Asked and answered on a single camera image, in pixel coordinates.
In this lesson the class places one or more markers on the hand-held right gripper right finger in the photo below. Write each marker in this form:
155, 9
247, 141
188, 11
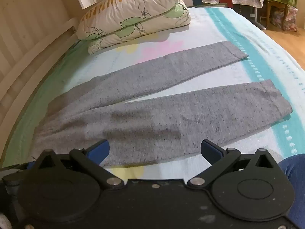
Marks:
211, 149

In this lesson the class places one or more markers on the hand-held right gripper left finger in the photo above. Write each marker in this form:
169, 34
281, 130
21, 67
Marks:
99, 149

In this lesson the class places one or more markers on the grey pants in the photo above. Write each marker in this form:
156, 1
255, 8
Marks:
143, 124

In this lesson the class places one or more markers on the floral bed sheet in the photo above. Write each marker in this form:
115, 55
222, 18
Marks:
247, 76

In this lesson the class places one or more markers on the person's blue jeans leg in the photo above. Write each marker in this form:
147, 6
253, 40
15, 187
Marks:
295, 179

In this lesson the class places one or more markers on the green leaf floral pillow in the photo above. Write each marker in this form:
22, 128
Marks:
152, 28

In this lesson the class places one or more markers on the yellow striped floral pillow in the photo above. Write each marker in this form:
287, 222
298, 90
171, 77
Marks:
133, 7

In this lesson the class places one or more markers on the wooden side table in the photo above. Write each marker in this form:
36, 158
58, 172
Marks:
269, 12

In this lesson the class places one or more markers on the pink floral bag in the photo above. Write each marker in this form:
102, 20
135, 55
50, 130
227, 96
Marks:
288, 19

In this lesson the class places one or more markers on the white wooden bed frame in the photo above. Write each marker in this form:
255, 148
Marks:
35, 59

